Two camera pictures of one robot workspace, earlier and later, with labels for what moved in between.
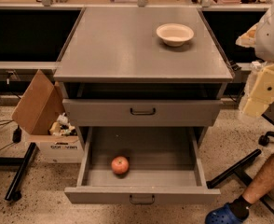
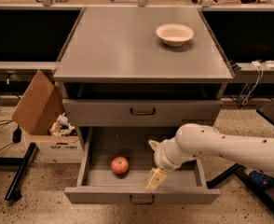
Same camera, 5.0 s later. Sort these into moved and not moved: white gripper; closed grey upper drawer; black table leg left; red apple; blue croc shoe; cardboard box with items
Moved: blue croc shoe; white gripper
Not moved: red apple; black table leg left; closed grey upper drawer; cardboard box with items
